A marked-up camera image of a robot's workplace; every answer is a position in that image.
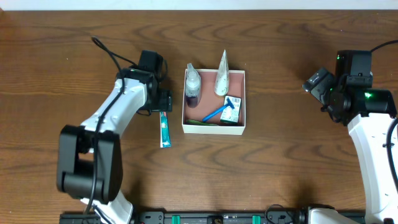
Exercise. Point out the green white soap box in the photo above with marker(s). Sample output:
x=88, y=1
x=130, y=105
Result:
x=229, y=114

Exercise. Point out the white box with pink interior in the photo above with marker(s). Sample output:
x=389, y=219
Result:
x=210, y=102

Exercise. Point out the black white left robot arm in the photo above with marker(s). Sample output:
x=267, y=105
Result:
x=89, y=155

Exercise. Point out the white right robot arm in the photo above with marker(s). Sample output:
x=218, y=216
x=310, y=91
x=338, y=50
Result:
x=371, y=118

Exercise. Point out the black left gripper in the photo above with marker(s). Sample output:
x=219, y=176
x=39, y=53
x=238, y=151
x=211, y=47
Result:
x=165, y=101

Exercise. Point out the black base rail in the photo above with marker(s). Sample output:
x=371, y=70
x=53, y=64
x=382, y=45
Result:
x=204, y=218

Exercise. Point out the white cosmetic tube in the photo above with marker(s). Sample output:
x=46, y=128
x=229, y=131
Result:
x=222, y=79

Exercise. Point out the clear spray bottle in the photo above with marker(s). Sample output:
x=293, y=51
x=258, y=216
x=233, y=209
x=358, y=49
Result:
x=192, y=86

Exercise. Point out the teal white toothpaste tube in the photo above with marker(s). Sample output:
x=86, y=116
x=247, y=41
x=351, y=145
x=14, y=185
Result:
x=164, y=131

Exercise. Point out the green white toothbrush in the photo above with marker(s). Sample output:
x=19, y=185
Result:
x=198, y=123

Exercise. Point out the blue disposable razor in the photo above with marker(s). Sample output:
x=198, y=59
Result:
x=229, y=103

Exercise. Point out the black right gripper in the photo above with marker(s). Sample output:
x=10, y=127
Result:
x=319, y=83

